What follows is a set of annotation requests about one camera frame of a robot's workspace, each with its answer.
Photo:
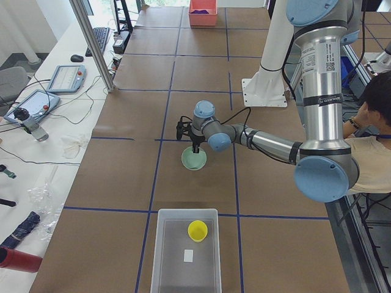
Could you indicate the black computer box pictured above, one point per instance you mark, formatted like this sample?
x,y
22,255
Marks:
x,y
120,41

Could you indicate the person in beige shirt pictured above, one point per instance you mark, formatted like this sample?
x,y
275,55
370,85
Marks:
x,y
368,134

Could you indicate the purple cloth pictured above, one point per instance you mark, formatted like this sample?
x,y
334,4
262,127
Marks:
x,y
204,11

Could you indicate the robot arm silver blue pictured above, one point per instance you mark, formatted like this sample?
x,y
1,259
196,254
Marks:
x,y
324,167

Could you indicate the yellow plastic cup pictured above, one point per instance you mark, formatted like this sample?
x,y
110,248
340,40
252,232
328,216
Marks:
x,y
197,231

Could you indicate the teach pendant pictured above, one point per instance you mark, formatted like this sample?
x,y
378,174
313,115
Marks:
x,y
67,79
39,103

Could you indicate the mint green bowl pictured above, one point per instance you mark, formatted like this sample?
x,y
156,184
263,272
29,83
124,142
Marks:
x,y
193,161

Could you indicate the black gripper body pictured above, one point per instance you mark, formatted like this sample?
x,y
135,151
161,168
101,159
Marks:
x,y
196,140

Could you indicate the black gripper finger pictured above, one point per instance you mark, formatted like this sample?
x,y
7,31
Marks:
x,y
195,147
179,130

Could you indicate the translucent white plastic bin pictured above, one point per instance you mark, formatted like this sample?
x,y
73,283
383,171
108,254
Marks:
x,y
181,264

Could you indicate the red bottle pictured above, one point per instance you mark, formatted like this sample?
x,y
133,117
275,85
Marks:
x,y
20,261

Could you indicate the crumpled clear plastic wrap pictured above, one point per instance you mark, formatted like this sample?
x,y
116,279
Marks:
x,y
45,204

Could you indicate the black keyboard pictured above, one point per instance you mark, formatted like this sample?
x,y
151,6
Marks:
x,y
101,34

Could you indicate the teach pendant far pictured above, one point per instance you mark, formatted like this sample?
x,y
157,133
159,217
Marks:
x,y
67,79

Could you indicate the white label in bin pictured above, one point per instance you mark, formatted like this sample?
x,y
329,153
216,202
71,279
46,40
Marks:
x,y
188,255

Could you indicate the white crumpled tissue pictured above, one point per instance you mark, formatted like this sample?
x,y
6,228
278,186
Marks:
x,y
73,144

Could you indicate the clear water bottle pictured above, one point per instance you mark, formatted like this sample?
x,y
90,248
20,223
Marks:
x,y
30,124

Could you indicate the teach pendant near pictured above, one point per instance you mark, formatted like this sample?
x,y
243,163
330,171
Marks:
x,y
39,103

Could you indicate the folded blue umbrella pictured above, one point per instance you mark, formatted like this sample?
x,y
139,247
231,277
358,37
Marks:
x,y
22,231

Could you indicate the white pedestal column base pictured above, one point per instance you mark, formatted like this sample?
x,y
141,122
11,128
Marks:
x,y
266,87

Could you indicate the aluminium frame post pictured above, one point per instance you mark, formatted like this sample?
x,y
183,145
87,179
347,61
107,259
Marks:
x,y
85,25

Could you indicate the black computer mouse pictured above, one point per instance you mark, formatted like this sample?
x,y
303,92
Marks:
x,y
76,58

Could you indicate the pink plastic bin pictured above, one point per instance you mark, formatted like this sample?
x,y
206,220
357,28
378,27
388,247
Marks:
x,y
203,19

